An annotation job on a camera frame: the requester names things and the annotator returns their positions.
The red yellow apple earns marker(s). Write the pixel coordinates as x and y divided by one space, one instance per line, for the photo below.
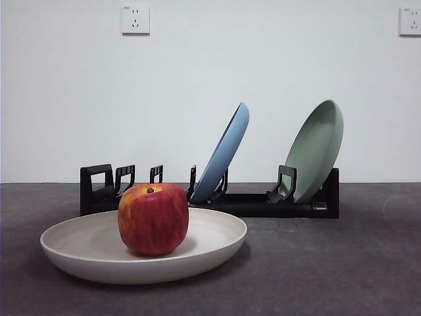
153 220

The cream yellow round plate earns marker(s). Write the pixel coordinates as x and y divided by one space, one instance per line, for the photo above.
82 256

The blue round plate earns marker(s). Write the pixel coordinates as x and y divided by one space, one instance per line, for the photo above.
223 154

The black plastic plate rack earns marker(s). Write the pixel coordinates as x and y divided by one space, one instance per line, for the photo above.
263 207

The green round plate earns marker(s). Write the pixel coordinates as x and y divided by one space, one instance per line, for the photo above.
312 148

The white wall socket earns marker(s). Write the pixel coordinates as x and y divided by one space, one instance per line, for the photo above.
411 21
135 19

